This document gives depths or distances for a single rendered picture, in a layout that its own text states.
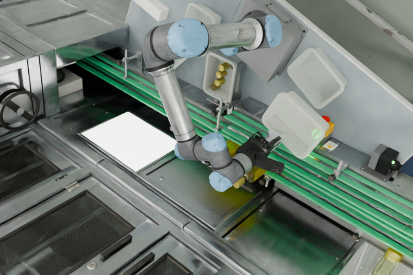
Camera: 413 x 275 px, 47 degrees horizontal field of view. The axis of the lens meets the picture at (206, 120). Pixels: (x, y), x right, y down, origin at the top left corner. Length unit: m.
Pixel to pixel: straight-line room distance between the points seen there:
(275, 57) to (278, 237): 0.75
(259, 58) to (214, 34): 0.55
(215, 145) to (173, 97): 0.22
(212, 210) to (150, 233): 0.28
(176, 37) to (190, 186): 0.91
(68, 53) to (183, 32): 1.21
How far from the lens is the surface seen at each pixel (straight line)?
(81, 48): 2.62
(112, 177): 2.23
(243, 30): 1.69
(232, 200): 2.14
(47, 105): 2.63
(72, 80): 2.86
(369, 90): 2.01
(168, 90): 1.61
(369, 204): 2.03
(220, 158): 1.60
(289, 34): 1.98
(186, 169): 2.27
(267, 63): 2.08
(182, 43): 1.46
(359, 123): 2.08
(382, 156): 2.00
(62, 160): 2.39
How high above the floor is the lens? 2.48
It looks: 42 degrees down
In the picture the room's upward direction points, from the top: 120 degrees counter-clockwise
